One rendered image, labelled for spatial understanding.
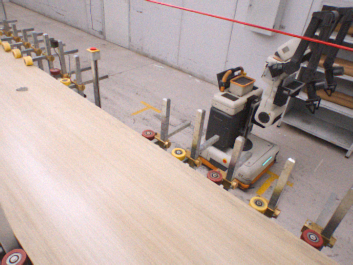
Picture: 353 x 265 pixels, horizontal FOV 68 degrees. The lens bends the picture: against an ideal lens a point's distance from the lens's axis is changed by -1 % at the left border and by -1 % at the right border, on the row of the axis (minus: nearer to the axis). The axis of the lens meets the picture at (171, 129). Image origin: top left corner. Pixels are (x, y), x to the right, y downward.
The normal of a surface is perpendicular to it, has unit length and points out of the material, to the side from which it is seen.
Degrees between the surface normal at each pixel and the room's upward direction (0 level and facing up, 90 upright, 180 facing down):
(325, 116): 90
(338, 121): 90
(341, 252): 0
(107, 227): 0
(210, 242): 0
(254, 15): 90
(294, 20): 90
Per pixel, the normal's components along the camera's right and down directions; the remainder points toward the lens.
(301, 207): 0.07, -0.83
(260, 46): -0.68, 0.37
